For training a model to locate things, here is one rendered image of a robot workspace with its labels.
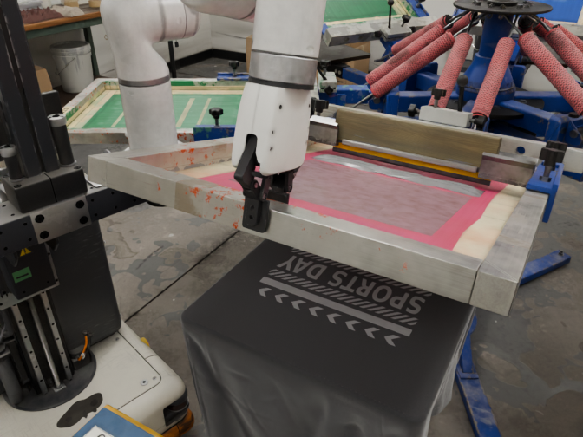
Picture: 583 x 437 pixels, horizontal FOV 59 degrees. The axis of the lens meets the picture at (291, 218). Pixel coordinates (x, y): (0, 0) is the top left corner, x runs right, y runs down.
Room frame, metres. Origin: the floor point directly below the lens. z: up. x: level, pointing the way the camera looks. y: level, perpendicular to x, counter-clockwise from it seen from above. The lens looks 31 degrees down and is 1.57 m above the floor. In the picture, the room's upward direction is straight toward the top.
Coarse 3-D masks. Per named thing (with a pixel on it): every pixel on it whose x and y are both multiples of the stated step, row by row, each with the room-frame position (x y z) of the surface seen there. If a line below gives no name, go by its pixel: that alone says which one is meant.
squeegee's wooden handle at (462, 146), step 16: (352, 112) 1.11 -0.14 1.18; (352, 128) 1.09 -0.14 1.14; (368, 128) 1.08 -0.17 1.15; (384, 128) 1.06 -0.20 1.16; (400, 128) 1.04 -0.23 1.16; (416, 128) 1.03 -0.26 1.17; (432, 128) 1.01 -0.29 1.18; (448, 128) 1.00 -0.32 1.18; (384, 144) 1.05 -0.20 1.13; (400, 144) 1.03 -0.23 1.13; (416, 144) 1.02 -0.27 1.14; (432, 144) 1.00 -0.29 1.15; (448, 144) 0.99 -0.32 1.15; (464, 144) 0.97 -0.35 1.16; (480, 144) 0.96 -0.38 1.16; (496, 144) 0.95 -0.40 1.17; (448, 160) 0.98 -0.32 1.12; (464, 160) 0.96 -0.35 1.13; (480, 160) 0.95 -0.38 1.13
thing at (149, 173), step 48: (192, 144) 0.85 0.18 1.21; (144, 192) 0.61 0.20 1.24; (192, 192) 0.58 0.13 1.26; (240, 192) 0.58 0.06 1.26; (528, 192) 0.78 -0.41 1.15; (288, 240) 0.50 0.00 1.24; (336, 240) 0.48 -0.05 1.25; (384, 240) 0.46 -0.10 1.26; (528, 240) 0.52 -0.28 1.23; (432, 288) 0.41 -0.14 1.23; (480, 288) 0.40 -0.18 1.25
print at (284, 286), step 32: (288, 256) 0.87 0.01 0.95; (256, 288) 0.77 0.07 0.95; (288, 288) 0.77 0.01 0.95; (320, 288) 0.77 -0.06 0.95; (352, 288) 0.77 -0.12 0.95; (384, 288) 0.77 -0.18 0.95; (416, 288) 0.77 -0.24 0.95; (352, 320) 0.68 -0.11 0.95; (384, 320) 0.68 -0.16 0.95; (416, 320) 0.68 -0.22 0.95
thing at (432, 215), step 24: (408, 168) 1.04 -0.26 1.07; (360, 192) 0.77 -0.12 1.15; (384, 192) 0.79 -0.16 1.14; (408, 192) 0.81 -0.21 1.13; (432, 192) 0.84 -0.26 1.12; (456, 192) 0.86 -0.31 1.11; (336, 216) 0.63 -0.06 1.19; (360, 216) 0.64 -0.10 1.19; (384, 216) 0.65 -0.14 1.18; (408, 216) 0.67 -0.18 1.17; (432, 216) 0.68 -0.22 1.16; (456, 216) 0.70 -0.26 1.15; (480, 216) 0.72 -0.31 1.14; (432, 240) 0.57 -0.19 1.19; (456, 240) 0.58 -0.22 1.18
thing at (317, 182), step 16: (304, 160) 0.99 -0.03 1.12; (320, 160) 1.01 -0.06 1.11; (368, 160) 1.07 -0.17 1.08; (208, 176) 0.76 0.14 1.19; (224, 176) 0.78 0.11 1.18; (304, 176) 0.84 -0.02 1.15; (320, 176) 0.86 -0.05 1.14; (336, 176) 0.88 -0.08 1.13; (352, 176) 0.89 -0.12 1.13; (368, 176) 0.91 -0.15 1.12; (384, 176) 0.93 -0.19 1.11; (288, 192) 0.72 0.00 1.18; (304, 192) 0.73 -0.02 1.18; (320, 192) 0.74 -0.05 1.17; (336, 192) 0.76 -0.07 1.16; (304, 208) 0.65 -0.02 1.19
